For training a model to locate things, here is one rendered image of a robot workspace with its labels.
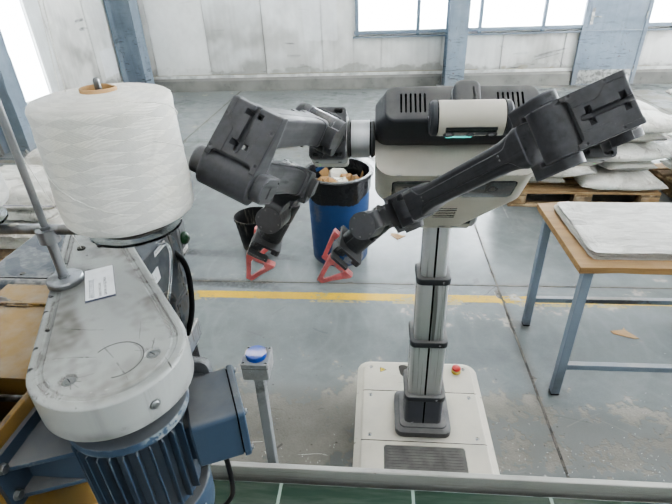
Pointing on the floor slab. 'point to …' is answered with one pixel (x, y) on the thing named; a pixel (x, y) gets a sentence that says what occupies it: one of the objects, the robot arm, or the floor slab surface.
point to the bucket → (245, 220)
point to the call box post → (266, 420)
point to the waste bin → (338, 204)
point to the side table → (585, 265)
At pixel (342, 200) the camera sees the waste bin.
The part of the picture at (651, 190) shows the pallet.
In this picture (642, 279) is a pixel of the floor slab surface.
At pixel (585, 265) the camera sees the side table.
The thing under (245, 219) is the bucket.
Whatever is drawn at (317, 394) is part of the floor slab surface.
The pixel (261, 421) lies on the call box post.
